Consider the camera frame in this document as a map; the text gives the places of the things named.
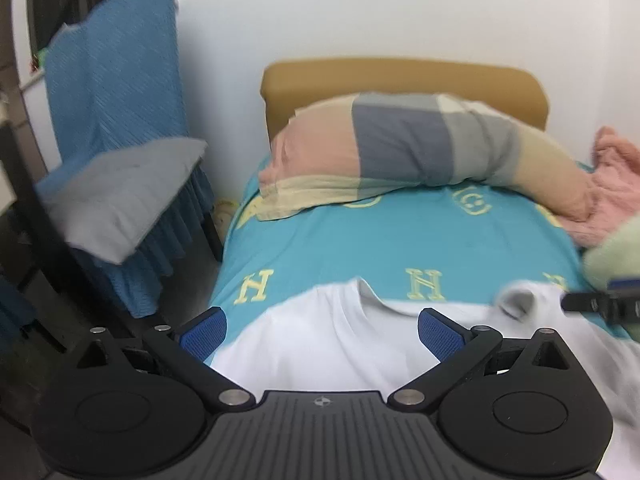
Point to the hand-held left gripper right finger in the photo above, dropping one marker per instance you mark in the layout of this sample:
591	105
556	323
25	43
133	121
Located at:
440	332

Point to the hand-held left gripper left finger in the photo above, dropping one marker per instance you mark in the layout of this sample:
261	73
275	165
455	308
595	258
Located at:
202	332

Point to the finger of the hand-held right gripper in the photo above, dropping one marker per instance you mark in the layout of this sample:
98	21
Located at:
582	302

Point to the white t-shirt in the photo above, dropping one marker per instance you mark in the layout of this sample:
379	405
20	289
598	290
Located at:
325	340

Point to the green fleece blanket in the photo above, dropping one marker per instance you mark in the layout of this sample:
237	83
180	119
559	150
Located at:
615	255

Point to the pink fluffy blanket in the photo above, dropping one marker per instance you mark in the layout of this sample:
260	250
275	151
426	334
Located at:
617	180

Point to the turquoise printed bed sheet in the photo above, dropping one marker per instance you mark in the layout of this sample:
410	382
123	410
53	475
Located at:
350	245

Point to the grey cushion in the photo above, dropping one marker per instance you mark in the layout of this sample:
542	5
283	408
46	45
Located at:
120	195

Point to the colour block pillow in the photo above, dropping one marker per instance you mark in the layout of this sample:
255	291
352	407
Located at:
400	145

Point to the tan padded headboard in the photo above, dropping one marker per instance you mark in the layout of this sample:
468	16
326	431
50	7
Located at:
400	77

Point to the chair with blue towel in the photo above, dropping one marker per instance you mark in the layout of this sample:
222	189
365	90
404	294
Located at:
115	80

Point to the dark chair frame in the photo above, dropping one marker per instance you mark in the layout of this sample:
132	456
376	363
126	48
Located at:
30	210

